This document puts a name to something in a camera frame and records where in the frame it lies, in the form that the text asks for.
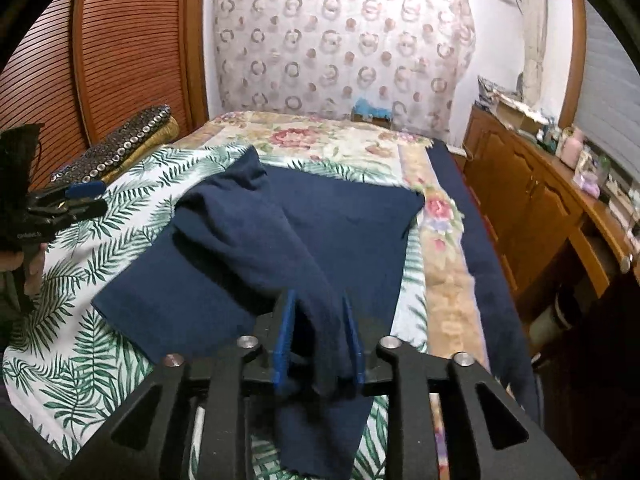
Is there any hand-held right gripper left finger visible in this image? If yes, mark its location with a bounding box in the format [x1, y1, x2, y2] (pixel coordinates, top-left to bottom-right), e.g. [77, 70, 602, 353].
[60, 290, 298, 480]

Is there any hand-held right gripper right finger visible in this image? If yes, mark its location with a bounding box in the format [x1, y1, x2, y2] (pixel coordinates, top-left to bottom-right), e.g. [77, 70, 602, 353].
[342, 295, 577, 480]

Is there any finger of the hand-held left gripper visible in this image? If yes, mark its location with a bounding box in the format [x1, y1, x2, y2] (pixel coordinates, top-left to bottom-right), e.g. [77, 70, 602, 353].
[31, 181, 107, 202]
[29, 199, 109, 225]

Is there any navy printed t-shirt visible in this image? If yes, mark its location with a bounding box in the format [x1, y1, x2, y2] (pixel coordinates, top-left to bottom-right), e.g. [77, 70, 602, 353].
[91, 145, 426, 480]

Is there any person's left hand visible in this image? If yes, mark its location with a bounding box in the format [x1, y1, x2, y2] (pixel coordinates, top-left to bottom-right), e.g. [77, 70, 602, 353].
[0, 241, 49, 307]

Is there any dark studded cushion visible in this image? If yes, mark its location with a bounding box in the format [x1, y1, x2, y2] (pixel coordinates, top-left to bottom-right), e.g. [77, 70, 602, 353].
[50, 104, 174, 187]

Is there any yellow cushion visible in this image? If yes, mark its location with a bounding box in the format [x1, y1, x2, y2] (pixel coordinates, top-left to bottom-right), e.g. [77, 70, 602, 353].
[99, 119, 181, 182]

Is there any wooden louvred door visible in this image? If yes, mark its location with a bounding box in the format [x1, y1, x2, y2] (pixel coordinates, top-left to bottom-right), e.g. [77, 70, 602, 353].
[0, 0, 209, 197]

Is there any palm leaf bedsheet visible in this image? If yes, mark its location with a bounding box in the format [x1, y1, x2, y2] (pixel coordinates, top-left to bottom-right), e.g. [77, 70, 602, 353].
[0, 142, 432, 480]

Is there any navy blanket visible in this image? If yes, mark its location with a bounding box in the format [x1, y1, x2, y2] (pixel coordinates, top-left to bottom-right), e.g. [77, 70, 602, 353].
[429, 140, 544, 423]

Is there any floral blanket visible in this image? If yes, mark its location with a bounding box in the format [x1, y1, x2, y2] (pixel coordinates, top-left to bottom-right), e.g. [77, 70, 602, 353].
[179, 110, 492, 480]

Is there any wooden cabinet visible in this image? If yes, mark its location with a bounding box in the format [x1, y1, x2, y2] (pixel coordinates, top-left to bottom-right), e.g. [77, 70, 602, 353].
[462, 105, 640, 312]

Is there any blue cloth in box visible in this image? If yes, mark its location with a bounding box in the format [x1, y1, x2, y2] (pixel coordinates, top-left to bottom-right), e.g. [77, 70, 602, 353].
[350, 99, 397, 129]

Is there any purple small item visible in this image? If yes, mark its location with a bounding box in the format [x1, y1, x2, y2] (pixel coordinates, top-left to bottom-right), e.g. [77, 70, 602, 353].
[574, 170, 602, 197]

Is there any cardboard box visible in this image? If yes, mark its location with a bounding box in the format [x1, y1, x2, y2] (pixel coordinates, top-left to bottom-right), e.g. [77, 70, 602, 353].
[494, 94, 552, 132]

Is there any circle-patterned curtain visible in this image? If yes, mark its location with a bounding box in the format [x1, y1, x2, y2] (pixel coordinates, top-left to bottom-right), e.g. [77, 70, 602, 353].
[212, 0, 477, 142]

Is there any patterned bag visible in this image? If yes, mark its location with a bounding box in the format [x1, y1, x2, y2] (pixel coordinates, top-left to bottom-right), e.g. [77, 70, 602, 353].
[477, 75, 522, 112]

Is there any pink jar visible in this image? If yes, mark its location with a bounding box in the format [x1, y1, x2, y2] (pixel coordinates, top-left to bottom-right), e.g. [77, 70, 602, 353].
[559, 127, 587, 169]

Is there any beige tied curtain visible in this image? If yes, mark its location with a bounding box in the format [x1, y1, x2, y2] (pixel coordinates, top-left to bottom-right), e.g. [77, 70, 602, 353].
[519, 0, 549, 107]

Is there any grey window blind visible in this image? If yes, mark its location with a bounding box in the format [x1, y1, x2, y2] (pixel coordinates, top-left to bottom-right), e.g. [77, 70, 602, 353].
[574, 4, 640, 182]

